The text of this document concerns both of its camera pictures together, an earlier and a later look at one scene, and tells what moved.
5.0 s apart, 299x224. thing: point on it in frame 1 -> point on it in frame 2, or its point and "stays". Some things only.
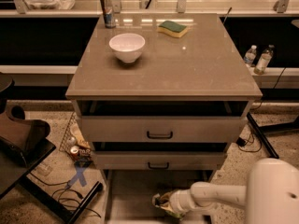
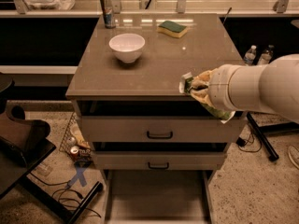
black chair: x=23 y=142 stays
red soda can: x=74 y=150 stays
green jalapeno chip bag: x=157 y=201 -> x=219 y=115
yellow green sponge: x=169 y=27 stays
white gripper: x=178 y=202 -> x=219 y=89
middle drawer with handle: x=160 y=161 stays
